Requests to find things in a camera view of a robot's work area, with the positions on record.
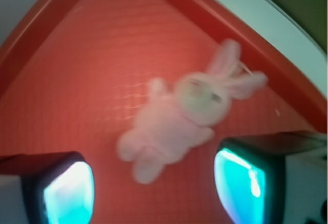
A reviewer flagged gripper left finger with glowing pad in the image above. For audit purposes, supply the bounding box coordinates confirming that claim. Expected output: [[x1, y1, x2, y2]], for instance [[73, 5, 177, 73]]
[[22, 152, 94, 223]]

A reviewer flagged red plastic tray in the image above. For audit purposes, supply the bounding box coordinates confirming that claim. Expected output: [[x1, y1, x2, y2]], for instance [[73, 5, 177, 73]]
[[1, 0, 327, 223]]

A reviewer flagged pink plush bunny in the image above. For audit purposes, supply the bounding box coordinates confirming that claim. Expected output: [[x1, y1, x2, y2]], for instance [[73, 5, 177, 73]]
[[117, 39, 268, 184]]

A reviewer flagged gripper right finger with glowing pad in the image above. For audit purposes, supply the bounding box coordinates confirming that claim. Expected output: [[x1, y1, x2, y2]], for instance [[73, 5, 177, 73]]
[[214, 138, 286, 223]]

